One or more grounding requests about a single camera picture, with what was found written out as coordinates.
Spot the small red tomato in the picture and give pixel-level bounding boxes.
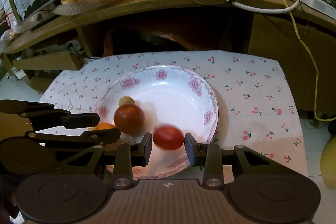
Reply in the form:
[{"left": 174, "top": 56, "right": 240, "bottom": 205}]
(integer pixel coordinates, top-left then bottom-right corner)
[{"left": 153, "top": 125, "right": 184, "bottom": 150}]

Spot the wooden tv cabinet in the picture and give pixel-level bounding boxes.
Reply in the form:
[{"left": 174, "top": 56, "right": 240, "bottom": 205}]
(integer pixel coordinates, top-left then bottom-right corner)
[{"left": 4, "top": 0, "right": 335, "bottom": 113}]

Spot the yellow trash bin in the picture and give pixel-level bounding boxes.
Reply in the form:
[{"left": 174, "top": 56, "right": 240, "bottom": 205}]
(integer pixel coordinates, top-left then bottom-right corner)
[{"left": 320, "top": 136, "right": 336, "bottom": 190}]

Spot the dark red tomato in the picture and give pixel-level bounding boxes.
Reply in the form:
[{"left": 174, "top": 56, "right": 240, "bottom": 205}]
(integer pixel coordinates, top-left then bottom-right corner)
[{"left": 114, "top": 104, "right": 145, "bottom": 136}]

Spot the small green kiwi fruit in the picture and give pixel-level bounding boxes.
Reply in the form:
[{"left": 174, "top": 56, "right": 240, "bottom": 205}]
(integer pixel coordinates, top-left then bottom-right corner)
[{"left": 118, "top": 96, "right": 135, "bottom": 107}]

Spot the white floral plate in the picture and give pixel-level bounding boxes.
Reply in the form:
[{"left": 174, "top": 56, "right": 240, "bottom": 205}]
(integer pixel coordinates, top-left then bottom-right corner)
[{"left": 92, "top": 64, "right": 220, "bottom": 180}]

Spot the yellow cable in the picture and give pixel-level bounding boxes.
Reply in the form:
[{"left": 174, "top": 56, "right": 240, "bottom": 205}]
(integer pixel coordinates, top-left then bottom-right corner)
[{"left": 154, "top": 0, "right": 336, "bottom": 122}]

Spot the small orange mandarin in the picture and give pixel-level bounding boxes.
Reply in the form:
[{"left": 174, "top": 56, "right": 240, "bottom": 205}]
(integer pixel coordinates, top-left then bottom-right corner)
[{"left": 94, "top": 122, "right": 116, "bottom": 131}]

